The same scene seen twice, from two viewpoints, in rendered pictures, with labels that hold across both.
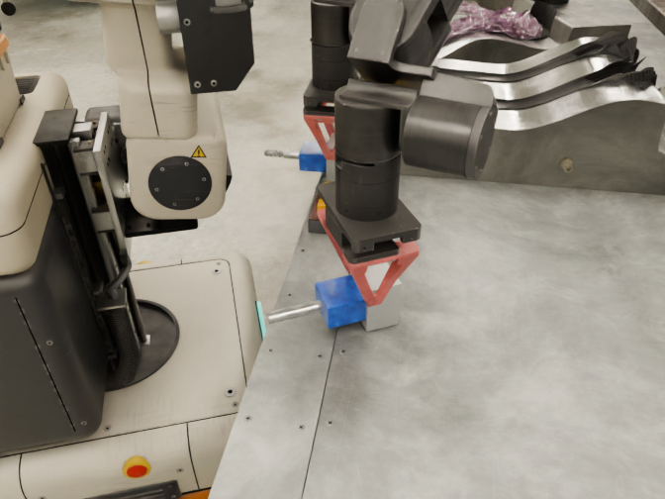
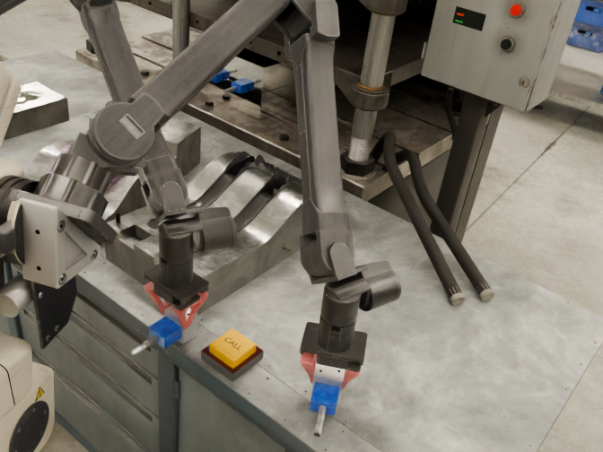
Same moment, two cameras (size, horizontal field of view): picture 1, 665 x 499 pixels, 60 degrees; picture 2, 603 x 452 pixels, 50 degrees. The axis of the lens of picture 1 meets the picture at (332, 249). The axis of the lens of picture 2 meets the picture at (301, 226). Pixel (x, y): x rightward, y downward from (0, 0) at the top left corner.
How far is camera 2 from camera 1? 84 cm
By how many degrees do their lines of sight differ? 52
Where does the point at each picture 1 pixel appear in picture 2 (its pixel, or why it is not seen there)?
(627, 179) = not seen: hidden behind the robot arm
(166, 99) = (18, 367)
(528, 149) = (268, 250)
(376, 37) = (345, 265)
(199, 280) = not seen: outside the picture
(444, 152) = (389, 298)
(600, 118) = (294, 216)
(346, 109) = (349, 304)
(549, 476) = (452, 395)
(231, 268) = not seen: outside the picture
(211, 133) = (38, 369)
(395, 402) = (389, 419)
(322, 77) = (181, 280)
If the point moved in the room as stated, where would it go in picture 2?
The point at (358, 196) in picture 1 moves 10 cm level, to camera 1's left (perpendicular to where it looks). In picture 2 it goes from (349, 338) to (318, 378)
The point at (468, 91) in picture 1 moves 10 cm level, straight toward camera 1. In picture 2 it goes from (380, 266) to (432, 299)
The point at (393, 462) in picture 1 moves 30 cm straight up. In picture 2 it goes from (422, 438) to (467, 299)
